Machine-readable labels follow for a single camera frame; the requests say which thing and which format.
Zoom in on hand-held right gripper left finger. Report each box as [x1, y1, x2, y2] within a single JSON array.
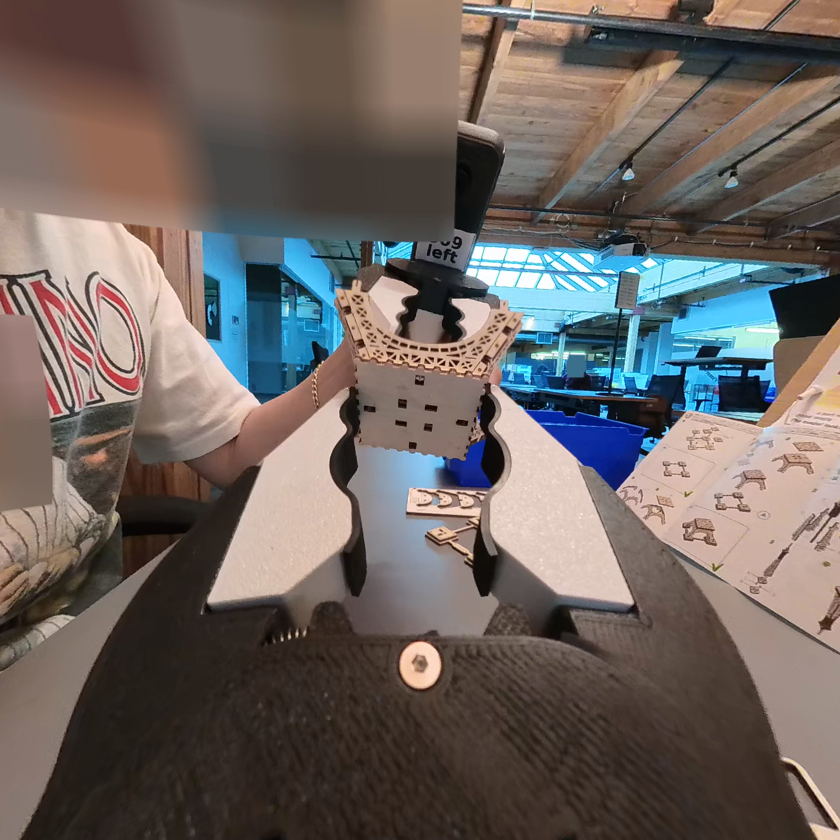
[[205, 387, 370, 624]]

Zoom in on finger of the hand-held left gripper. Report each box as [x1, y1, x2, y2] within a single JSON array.
[[363, 276, 417, 342], [445, 295, 504, 341]]

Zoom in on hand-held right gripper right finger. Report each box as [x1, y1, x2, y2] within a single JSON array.
[[472, 386, 636, 631]]

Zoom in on wooden tower base model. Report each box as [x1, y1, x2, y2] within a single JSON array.
[[333, 279, 525, 460]]

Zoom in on wooden square platforms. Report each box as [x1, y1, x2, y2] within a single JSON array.
[[424, 517, 484, 567]]

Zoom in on person's left forearm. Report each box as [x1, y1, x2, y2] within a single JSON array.
[[185, 364, 322, 488]]

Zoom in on grey desk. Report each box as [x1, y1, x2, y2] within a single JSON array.
[[0, 453, 840, 840]]

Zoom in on person's left hand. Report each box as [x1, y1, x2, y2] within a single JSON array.
[[319, 338, 360, 400]]

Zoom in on blue plastic bin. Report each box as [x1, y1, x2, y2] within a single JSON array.
[[446, 408, 648, 492]]

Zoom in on row of office desks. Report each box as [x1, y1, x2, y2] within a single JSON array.
[[502, 348, 775, 441]]

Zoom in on wooden sheet with small arches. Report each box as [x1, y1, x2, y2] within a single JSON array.
[[405, 487, 490, 517]]

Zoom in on sign on black stand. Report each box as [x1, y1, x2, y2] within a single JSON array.
[[613, 271, 642, 395]]

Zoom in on ceiling projector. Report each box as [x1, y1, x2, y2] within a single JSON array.
[[594, 238, 648, 271]]

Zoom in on folded instruction booklet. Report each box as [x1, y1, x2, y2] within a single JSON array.
[[617, 410, 840, 651]]

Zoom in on person's white printed t-shirt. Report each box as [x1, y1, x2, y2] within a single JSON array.
[[0, 209, 262, 670]]

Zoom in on metal ceiling pipe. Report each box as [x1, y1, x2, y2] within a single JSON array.
[[462, 3, 840, 53]]

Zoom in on brown cardboard stand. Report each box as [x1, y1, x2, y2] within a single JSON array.
[[758, 335, 840, 427]]

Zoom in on beige board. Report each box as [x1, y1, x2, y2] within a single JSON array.
[[773, 336, 824, 395]]

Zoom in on white instruction sheet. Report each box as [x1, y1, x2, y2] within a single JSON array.
[[784, 354, 840, 434]]

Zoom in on black panel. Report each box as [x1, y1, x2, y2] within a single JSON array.
[[768, 274, 840, 342]]

